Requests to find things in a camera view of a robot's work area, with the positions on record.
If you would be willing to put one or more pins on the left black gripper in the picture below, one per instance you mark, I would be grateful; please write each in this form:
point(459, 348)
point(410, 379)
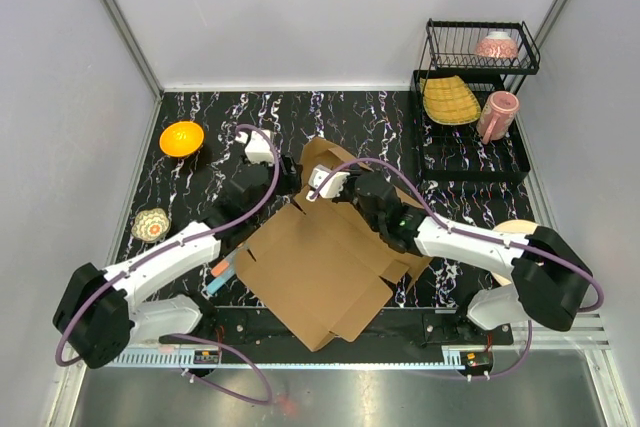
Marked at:
point(289, 183)

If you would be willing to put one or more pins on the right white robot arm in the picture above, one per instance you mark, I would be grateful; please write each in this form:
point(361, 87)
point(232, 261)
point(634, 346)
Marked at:
point(546, 280)

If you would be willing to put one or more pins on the pink mug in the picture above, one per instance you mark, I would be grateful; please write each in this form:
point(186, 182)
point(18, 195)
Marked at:
point(497, 116)

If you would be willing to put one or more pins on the brown cardboard box sheet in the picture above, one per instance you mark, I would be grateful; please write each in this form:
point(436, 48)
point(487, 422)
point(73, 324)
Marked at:
point(320, 269)

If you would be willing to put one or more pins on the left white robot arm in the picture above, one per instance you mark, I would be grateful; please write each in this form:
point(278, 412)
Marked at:
point(104, 311)

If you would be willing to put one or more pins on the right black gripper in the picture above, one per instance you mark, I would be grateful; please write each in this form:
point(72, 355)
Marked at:
point(354, 173)

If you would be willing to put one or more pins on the orange marker pen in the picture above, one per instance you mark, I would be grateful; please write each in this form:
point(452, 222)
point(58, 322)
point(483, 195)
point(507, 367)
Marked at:
point(224, 268)

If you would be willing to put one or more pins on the small floral patterned bowl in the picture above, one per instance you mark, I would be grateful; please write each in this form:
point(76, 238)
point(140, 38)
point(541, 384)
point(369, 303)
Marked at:
point(149, 226)

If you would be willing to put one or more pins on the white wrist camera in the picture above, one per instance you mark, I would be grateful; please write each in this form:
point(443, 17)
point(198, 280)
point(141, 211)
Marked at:
point(325, 184)
point(256, 148)

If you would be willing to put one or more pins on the pink round plate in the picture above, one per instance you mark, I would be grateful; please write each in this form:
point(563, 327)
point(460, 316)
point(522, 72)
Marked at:
point(517, 226)

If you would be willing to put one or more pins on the black marble table mat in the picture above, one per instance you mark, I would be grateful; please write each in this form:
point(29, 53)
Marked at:
point(365, 123)

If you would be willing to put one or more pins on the pink patterned bowl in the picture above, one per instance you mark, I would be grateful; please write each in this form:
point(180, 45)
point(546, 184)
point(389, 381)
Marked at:
point(497, 45)

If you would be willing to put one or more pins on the black wire dish rack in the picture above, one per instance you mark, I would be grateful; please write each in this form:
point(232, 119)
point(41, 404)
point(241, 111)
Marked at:
point(456, 153)

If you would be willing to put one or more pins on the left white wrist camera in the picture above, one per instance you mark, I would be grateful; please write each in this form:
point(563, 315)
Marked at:
point(256, 148)

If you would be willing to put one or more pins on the blue marker pen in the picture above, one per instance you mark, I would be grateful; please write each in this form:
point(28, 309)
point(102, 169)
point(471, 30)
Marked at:
point(219, 281)

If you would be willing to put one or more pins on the yellow woven plate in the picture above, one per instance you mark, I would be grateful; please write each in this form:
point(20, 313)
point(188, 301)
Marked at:
point(449, 101)

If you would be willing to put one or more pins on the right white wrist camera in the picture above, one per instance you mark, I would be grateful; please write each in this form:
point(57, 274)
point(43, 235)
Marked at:
point(325, 184)

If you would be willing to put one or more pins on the orange bowl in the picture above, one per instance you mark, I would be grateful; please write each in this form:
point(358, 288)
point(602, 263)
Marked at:
point(181, 139)

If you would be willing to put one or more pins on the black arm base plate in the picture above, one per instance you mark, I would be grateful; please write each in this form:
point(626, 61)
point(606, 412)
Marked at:
point(395, 335)

